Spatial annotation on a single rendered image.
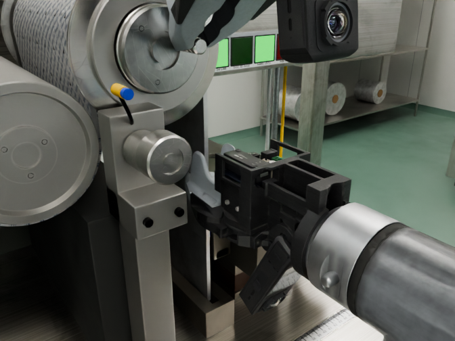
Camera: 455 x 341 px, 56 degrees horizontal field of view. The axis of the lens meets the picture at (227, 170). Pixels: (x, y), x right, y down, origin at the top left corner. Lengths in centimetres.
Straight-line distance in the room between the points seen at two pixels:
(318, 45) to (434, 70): 510
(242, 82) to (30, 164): 361
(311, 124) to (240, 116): 270
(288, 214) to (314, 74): 96
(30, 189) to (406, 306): 30
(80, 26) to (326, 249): 26
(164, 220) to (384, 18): 96
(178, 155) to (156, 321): 19
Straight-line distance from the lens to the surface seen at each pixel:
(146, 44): 38
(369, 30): 118
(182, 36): 35
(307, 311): 61
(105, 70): 38
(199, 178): 45
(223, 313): 56
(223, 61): 85
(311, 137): 134
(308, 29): 25
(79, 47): 38
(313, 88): 131
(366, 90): 468
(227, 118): 392
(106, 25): 38
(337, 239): 31
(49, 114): 38
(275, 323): 59
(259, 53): 90
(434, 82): 536
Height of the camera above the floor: 130
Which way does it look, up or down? 23 degrees down
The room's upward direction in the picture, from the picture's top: straight up
